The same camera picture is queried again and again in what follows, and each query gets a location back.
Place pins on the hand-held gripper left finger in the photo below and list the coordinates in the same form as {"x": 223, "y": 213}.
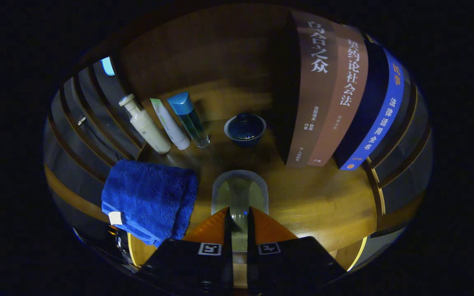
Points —
{"x": 227, "y": 263}

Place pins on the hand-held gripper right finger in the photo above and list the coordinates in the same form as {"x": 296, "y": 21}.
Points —
{"x": 251, "y": 263}

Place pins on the green brush with white base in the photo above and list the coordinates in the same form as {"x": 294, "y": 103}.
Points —
{"x": 239, "y": 193}

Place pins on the wooden countertop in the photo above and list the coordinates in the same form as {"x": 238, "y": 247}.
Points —
{"x": 315, "y": 197}

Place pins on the wooden cabinet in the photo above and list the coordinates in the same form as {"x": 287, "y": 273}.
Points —
{"x": 204, "y": 53}

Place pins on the folded blue towel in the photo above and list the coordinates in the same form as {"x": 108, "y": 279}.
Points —
{"x": 146, "y": 197}

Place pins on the blue lidded teacup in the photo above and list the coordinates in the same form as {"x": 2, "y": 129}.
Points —
{"x": 245, "y": 129}

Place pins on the white green tube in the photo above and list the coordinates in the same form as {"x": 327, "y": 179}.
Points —
{"x": 173, "y": 129}

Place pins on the blue cap bottle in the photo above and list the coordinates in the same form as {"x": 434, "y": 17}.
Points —
{"x": 191, "y": 123}

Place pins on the white pump bottle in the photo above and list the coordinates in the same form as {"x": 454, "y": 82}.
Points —
{"x": 150, "y": 131}

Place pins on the grey-brown book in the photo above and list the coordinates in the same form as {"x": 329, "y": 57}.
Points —
{"x": 315, "y": 102}

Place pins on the red-brown book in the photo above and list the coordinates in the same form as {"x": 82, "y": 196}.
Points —
{"x": 344, "y": 115}

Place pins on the blue book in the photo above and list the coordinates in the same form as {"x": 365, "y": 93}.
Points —
{"x": 381, "y": 123}

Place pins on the small backdrop clip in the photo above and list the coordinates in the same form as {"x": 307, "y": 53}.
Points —
{"x": 81, "y": 120}

